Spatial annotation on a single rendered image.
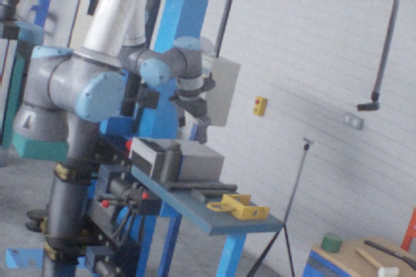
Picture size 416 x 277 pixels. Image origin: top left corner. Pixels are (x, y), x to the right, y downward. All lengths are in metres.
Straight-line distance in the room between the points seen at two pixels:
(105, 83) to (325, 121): 3.16
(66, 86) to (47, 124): 0.17
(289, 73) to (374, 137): 1.02
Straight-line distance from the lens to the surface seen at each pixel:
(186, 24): 3.49
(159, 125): 3.56
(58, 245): 3.47
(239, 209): 2.88
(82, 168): 3.26
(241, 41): 5.59
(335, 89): 4.73
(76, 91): 1.77
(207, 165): 3.28
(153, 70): 2.01
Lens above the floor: 2.02
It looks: 13 degrees down
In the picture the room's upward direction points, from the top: 14 degrees clockwise
